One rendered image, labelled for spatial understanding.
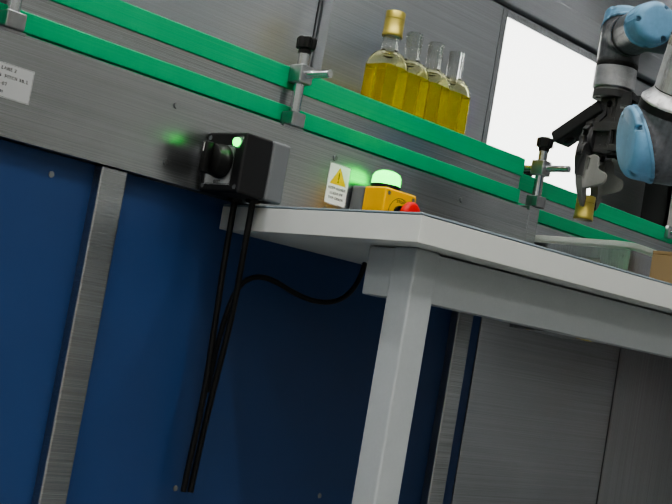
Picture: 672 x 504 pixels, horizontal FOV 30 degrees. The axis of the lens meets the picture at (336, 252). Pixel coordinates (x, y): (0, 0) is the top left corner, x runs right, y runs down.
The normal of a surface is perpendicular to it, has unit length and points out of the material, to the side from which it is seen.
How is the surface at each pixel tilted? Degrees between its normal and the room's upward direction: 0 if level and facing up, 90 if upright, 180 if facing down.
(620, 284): 90
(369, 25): 90
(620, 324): 90
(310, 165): 90
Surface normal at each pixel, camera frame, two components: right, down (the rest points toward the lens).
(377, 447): -0.74, -0.18
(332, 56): 0.71, 0.07
